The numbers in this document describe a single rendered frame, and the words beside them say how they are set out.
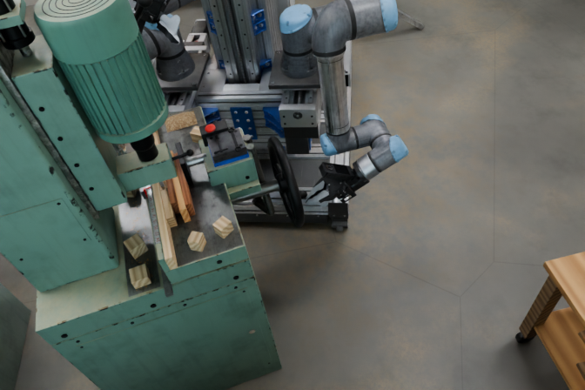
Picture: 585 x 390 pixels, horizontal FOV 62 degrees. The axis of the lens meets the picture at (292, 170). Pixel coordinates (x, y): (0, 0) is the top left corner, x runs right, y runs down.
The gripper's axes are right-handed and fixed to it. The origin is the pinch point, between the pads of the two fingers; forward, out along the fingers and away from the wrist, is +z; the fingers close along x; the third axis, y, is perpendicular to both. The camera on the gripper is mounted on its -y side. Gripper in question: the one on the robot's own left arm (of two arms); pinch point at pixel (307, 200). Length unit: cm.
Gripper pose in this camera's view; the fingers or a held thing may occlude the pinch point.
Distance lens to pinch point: 159.7
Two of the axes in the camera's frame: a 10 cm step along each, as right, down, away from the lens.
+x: -2.6, -7.2, 6.5
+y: 5.4, 4.4, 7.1
